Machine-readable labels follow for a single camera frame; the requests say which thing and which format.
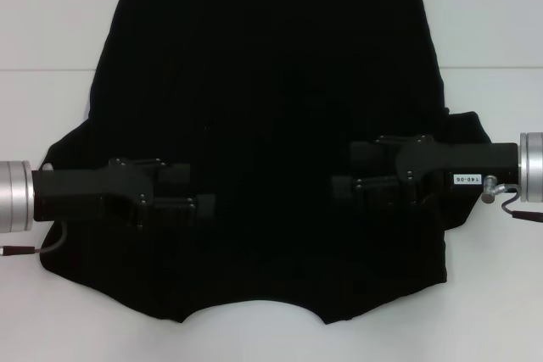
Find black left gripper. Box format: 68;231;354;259
32;157;217;232

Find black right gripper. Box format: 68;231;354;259
331;134;519;207

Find black t-shirt with white lettering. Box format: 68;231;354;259
36;0;493;326

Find grey left gripper cable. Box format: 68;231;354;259
0;220;70;257

